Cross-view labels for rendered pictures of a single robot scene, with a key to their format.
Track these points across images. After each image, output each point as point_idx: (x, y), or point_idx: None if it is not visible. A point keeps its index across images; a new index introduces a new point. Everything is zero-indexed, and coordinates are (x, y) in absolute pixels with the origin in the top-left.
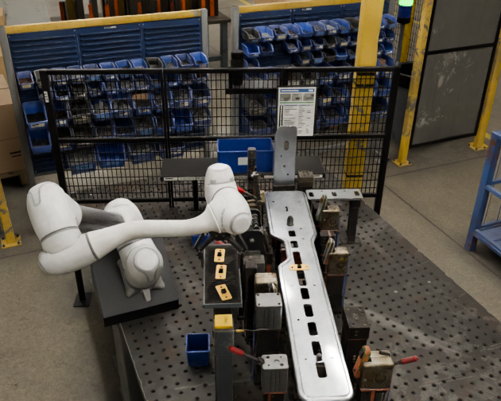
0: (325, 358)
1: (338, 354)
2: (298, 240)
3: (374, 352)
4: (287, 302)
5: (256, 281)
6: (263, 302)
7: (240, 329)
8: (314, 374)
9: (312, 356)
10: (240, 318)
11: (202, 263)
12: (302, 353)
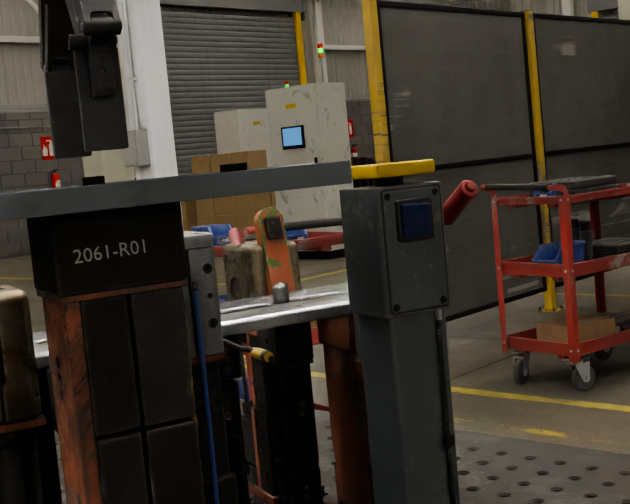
0: (272, 300)
1: (244, 299)
2: None
3: (243, 244)
4: (46, 350)
5: (14, 292)
6: (184, 233)
7: (256, 347)
8: (342, 295)
9: (281, 305)
10: None
11: (124, 119)
12: (280, 309)
